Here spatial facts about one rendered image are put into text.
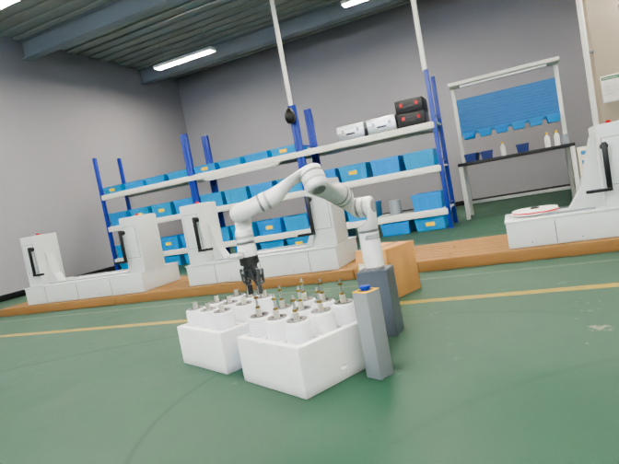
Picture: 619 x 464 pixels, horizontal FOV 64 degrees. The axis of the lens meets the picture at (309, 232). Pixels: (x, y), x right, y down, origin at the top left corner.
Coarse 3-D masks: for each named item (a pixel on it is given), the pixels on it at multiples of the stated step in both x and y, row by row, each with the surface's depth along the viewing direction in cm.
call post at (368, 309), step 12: (360, 300) 172; (372, 300) 171; (360, 312) 173; (372, 312) 171; (360, 324) 174; (372, 324) 171; (384, 324) 175; (360, 336) 176; (372, 336) 171; (384, 336) 174; (372, 348) 172; (384, 348) 174; (372, 360) 173; (384, 360) 173; (372, 372) 174; (384, 372) 173
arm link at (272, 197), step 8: (304, 168) 186; (312, 168) 185; (320, 168) 187; (296, 176) 188; (280, 184) 187; (288, 184) 188; (264, 192) 188; (272, 192) 187; (280, 192) 187; (264, 200) 187; (272, 200) 187; (280, 200) 188; (264, 208) 188
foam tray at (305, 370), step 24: (240, 336) 195; (264, 336) 188; (336, 336) 177; (264, 360) 182; (288, 360) 170; (312, 360) 169; (336, 360) 176; (360, 360) 184; (264, 384) 185; (288, 384) 173; (312, 384) 169
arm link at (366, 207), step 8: (360, 200) 220; (368, 200) 218; (360, 208) 219; (368, 208) 217; (360, 216) 222; (368, 216) 217; (376, 216) 222; (368, 224) 218; (376, 224) 221; (360, 232) 221; (368, 232) 219
